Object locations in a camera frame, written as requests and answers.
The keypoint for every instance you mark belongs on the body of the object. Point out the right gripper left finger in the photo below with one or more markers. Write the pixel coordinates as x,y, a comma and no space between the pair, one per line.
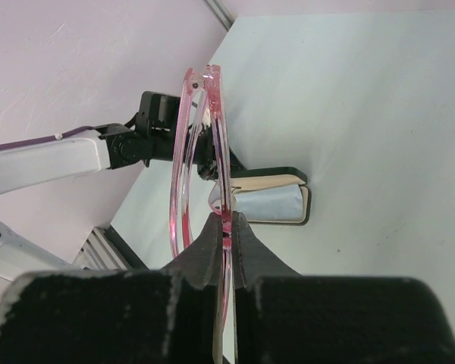
86,316

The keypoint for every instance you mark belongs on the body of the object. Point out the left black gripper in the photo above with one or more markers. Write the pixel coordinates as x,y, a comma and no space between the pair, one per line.
205,156

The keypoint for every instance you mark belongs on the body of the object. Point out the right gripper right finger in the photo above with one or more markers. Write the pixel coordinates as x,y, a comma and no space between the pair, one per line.
282,316

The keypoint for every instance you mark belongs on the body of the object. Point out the pink frame purple sunglasses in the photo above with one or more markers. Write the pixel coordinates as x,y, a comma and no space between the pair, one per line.
202,266

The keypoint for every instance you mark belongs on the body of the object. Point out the black glasses case beige lining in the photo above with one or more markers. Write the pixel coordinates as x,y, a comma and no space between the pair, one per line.
263,178

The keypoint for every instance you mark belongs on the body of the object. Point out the light blue cleaning cloth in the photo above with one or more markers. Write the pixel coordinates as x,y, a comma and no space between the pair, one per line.
285,204

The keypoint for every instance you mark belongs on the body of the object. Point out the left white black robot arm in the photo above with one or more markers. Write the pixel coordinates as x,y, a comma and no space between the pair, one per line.
148,136

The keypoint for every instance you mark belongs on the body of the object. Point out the aluminium extrusion rail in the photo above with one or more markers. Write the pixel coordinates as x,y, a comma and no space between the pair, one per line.
99,253

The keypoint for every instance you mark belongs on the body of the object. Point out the left aluminium frame post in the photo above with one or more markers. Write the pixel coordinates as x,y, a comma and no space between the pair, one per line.
221,13

